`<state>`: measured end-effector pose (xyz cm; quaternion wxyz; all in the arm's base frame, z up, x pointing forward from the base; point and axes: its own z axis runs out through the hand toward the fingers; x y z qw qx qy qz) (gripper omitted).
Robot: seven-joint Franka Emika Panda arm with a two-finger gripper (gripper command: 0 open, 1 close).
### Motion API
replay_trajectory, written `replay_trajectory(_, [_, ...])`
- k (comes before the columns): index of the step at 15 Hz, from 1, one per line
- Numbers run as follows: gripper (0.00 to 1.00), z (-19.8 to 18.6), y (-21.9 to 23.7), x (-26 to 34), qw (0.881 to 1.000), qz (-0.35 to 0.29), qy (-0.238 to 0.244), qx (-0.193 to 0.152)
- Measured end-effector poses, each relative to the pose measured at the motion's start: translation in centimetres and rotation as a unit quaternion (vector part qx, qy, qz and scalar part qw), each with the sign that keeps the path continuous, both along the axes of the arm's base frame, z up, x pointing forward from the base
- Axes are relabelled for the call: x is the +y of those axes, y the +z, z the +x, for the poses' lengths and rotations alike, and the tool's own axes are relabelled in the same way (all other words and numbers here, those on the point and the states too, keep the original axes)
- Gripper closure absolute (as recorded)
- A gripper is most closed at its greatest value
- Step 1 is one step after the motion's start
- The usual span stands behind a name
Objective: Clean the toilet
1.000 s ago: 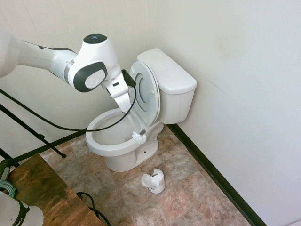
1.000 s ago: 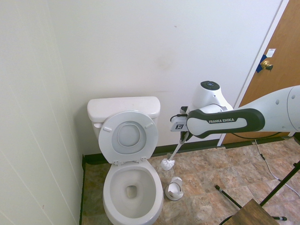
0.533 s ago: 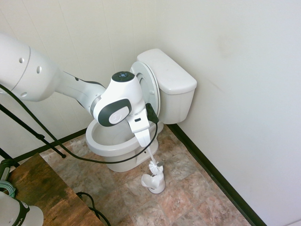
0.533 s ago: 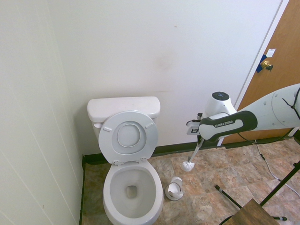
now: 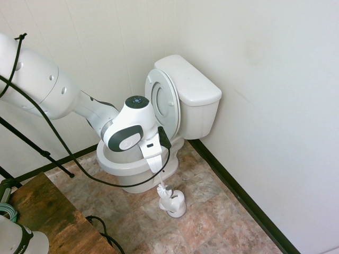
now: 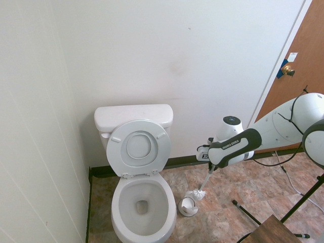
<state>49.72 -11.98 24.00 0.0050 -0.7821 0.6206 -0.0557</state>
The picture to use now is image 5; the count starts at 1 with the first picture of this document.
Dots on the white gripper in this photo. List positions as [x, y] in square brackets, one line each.
[152, 150]

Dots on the white toilet brush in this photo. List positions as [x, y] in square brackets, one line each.
[162, 191]

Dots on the white robot base link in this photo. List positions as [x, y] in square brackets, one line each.
[16, 238]

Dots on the white toilet bowl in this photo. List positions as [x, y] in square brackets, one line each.
[127, 169]

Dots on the white toilet brush holder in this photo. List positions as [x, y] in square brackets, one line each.
[177, 210]

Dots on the white toilet tank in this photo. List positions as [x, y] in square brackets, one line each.
[198, 119]

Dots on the white toilet lid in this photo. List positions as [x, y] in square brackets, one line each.
[162, 100]

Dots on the white toilet tank cover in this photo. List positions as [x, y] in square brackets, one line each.
[190, 79]

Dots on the brown wooden table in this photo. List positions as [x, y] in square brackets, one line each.
[53, 211]

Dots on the black wall baseboard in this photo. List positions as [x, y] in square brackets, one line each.
[238, 189]
[87, 150]

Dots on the black camera tripod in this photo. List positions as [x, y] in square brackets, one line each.
[39, 151]

